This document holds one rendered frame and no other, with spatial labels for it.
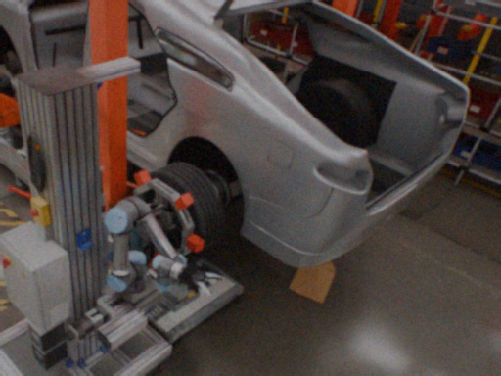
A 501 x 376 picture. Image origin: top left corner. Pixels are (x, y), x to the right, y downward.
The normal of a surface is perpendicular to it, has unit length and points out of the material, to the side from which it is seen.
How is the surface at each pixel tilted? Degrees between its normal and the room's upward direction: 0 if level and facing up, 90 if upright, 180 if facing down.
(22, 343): 0
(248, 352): 0
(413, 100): 89
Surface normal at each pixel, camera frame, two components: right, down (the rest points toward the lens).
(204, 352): 0.08, -0.76
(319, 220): -0.38, 0.57
